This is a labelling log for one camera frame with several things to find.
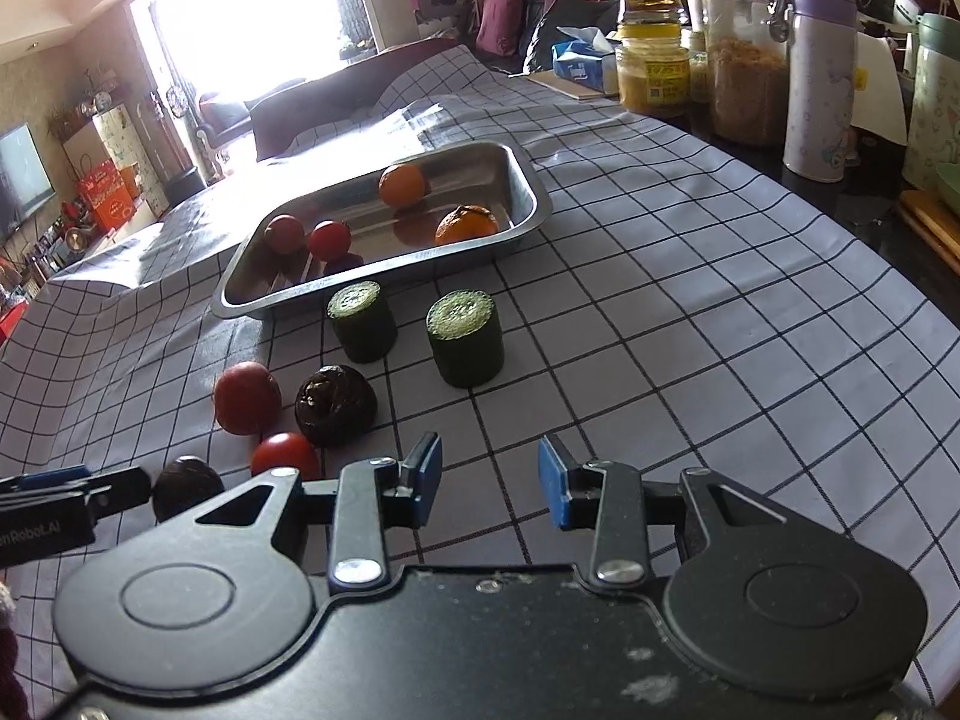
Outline glass jar brown contents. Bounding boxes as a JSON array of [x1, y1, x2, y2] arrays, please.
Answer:
[[701, 0, 792, 147]]

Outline black cushion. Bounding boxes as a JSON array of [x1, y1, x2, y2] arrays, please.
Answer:
[[525, 4, 612, 72]]

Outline white patterned cabinet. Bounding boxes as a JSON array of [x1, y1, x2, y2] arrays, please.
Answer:
[[91, 103, 170, 218]]

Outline dark chaise lounge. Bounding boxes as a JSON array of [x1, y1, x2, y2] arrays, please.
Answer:
[[196, 79, 308, 143]]

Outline small maroon cushion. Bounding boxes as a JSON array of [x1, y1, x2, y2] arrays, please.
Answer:
[[476, 0, 524, 57]]

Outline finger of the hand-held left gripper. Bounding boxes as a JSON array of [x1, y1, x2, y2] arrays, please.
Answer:
[[0, 466, 153, 522], [0, 466, 95, 494]]

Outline red cherry tomato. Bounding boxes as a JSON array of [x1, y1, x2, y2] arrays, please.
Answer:
[[307, 220, 353, 260], [250, 432, 322, 479]]

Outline grey checkered tablecloth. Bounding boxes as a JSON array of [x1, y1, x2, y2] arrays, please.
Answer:
[[0, 45, 960, 720]]

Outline red radish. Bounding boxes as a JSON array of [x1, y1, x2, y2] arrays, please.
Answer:
[[214, 361, 283, 437], [264, 214, 307, 254]]

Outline large orange tangerine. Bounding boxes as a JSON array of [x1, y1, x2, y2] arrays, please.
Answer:
[[435, 204, 500, 246]]

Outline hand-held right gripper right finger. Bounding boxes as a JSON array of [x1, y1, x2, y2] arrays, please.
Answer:
[[537, 433, 790, 590]]

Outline white thermos purple lid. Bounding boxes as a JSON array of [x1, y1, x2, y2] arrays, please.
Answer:
[[782, 0, 858, 185]]

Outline dark avocado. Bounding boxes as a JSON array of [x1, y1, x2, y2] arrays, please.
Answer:
[[152, 456, 226, 522]]

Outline maroon chair back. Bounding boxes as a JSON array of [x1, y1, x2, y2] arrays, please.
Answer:
[[247, 37, 462, 162]]

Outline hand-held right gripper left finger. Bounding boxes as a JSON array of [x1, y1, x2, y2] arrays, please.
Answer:
[[195, 431, 445, 588]]

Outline small orange tangerine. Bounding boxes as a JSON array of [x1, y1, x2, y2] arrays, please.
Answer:
[[377, 163, 428, 209]]

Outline black round stool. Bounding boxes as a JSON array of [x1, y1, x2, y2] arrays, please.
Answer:
[[161, 165, 205, 203]]

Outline wooden cutting board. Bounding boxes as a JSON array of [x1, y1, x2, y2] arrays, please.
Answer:
[[896, 190, 960, 275]]

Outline red gift bag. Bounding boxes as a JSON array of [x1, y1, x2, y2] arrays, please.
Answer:
[[75, 161, 140, 230]]

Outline black leather sofa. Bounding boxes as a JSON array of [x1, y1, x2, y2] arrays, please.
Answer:
[[465, 0, 623, 76]]

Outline metal tray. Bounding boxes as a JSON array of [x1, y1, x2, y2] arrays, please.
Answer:
[[210, 141, 554, 320]]

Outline person's left forearm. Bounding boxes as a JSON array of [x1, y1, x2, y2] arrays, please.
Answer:
[[0, 577, 35, 720]]

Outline thin wooden board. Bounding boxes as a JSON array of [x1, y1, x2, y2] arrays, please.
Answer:
[[525, 69, 623, 102]]

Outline blue tissue box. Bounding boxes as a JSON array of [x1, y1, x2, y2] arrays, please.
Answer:
[[552, 26, 622, 95]]

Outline yellow plastic jar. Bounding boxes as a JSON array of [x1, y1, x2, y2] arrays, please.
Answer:
[[616, 24, 691, 117]]

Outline green cucumber piece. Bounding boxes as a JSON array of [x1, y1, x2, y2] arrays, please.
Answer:
[[327, 281, 398, 363], [426, 290, 505, 389]]

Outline flat screen television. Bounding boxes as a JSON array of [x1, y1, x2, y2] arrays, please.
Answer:
[[0, 122, 57, 237]]

